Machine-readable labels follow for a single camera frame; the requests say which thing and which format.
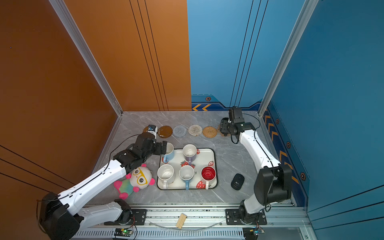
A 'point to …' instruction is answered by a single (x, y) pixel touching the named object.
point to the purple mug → (189, 152)
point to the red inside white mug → (208, 174)
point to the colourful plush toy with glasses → (140, 178)
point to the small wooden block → (181, 221)
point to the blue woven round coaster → (179, 131)
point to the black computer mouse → (237, 181)
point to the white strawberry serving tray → (204, 157)
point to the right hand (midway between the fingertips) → (225, 125)
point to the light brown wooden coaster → (145, 129)
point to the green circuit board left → (123, 232)
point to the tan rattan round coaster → (210, 132)
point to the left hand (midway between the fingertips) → (159, 140)
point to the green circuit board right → (250, 233)
